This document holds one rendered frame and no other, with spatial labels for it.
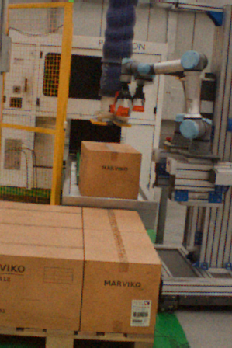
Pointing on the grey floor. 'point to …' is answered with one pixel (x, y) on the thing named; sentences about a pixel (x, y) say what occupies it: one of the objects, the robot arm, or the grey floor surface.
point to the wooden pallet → (61, 339)
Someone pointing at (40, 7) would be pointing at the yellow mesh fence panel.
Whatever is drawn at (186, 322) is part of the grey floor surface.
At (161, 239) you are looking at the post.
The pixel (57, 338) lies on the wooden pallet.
